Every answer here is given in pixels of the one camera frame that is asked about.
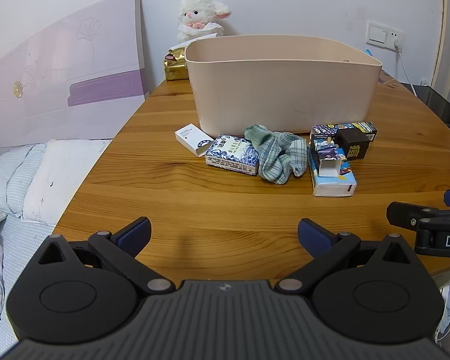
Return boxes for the white wall switch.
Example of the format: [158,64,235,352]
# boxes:
[366,22,388,46]

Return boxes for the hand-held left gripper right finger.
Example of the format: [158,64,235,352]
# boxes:
[277,218,413,295]

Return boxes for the black glass cabinet top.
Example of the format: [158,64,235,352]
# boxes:
[410,85,450,129]

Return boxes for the green checkered cloth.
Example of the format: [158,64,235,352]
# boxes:
[243,124,308,185]

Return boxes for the white power cable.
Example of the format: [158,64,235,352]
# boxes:
[393,38,418,95]

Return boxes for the blue checkered pillow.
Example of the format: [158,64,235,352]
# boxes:
[0,143,48,217]

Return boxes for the white wall socket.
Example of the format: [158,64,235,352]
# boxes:
[385,28,404,51]

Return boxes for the purple white bed headboard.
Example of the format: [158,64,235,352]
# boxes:
[0,0,151,157]

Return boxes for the blue white patterned tissue pack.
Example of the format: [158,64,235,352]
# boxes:
[205,134,261,177]

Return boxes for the blue tissue packet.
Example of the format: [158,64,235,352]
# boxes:
[307,148,358,198]

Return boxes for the blue bed sheet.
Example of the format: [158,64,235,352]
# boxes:
[0,215,55,310]

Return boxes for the black cube box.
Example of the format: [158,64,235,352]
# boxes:
[334,129,371,161]

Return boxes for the white pillow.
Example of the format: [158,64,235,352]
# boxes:
[22,138,113,227]

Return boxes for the open cartoon printed box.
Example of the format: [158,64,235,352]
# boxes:
[310,136,342,178]

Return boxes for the gold foil snack packet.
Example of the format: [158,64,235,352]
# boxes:
[162,46,190,82]

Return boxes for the white plush sheep toy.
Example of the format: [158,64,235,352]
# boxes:
[176,0,232,44]

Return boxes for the long cartoon printed box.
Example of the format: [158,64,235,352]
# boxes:
[309,121,379,144]

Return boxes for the pink plastic storage bin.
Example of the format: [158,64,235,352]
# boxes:
[184,34,383,140]

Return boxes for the cardboard box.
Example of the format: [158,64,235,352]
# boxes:
[375,68,403,88]

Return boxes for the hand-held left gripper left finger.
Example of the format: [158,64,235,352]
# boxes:
[37,216,175,295]

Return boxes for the small white box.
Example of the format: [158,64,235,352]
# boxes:
[174,123,215,158]

